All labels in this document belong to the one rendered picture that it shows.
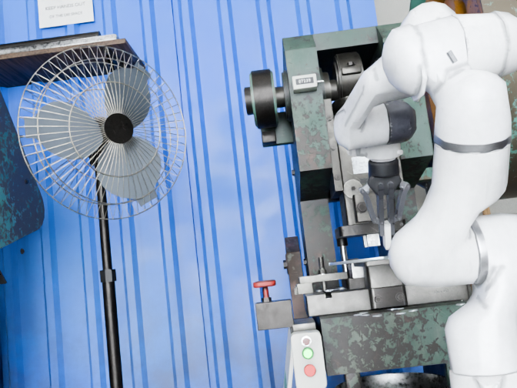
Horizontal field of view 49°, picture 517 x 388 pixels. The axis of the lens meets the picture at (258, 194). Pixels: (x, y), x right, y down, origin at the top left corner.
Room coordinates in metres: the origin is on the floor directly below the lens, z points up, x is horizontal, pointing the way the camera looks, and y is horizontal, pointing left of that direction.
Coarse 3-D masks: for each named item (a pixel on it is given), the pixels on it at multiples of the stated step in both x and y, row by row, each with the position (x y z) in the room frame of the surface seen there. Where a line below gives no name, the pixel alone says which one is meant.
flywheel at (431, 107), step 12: (432, 0) 1.80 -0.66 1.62; (444, 0) 1.79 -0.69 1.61; (456, 0) 1.68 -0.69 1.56; (468, 0) 1.59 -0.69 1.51; (456, 12) 1.70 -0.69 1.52; (468, 12) 1.61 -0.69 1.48; (480, 12) 1.43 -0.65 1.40; (432, 108) 2.02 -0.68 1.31; (432, 120) 2.02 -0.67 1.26; (432, 132) 2.05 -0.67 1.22
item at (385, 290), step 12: (360, 264) 1.51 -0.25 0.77; (372, 264) 1.44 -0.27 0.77; (384, 264) 1.44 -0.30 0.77; (372, 276) 1.56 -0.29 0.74; (384, 276) 1.56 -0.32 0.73; (372, 288) 1.56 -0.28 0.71; (384, 288) 1.56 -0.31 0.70; (396, 288) 1.56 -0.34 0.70; (372, 300) 1.56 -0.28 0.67; (384, 300) 1.56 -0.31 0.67; (396, 300) 1.56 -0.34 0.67
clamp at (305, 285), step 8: (320, 264) 1.74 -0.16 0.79; (320, 272) 1.73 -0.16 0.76; (344, 272) 1.72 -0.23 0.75; (304, 280) 1.73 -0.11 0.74; (312, 280) 1.73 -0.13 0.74; (320, 280) 1.72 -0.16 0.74; (328, 280) 1.72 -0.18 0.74; (296, 288) 1.72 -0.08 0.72; (304, 288) 1.72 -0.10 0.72; (312, 288) 1.72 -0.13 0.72
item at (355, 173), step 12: (348, 156) 1.65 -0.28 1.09; (348, 168) 1.66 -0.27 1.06; (360, 168) 1.65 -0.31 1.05; (348, 180) 1.66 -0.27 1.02; (360, 180) 1.65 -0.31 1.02; (348, 192) 1.64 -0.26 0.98; (360, 192) 1.64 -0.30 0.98; (372, 192) 1.62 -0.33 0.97; (348, 204) 1.66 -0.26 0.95; (360, 204) 1.61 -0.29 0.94; (372, 204) 1.62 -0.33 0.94; (384, 204) 1.61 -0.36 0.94; (348, 216) 1.66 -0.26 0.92; (360, 216) 1.62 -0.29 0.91; (384, 216) 1.62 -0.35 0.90
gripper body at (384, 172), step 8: (392, 160) 1.35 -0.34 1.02; (368, 168) 1.38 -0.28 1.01; (376, 168) 1.35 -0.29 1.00; (384, 168) 1.34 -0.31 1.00; (392, 168) 1.34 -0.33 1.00; (376, 176) 1.36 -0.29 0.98; (384, 176) 1.35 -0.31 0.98; (392, 176) 1.38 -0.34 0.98; (368, 184) 1.39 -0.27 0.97; (376, 184) 1.38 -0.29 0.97; (384, 184) 1.38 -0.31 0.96; (376, 192) 1.39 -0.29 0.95; (384, 192) 1.39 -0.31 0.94
